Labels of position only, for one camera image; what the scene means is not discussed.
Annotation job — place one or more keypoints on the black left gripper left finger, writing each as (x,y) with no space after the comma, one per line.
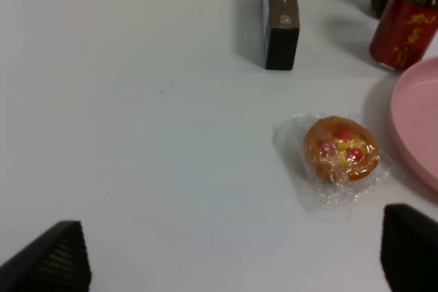
(55,261)

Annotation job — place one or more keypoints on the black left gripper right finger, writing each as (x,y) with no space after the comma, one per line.
(409,249)

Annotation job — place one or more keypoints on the brown rectangular box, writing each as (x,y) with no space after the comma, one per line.
(281,28)

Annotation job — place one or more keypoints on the wrapped fruit pastry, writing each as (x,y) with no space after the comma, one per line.
(334,162)

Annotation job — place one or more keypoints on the pink plastic plate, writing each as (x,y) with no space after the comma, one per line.
(413,120)

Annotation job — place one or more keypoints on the red herbal tea can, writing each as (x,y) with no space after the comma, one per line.
(404,33)

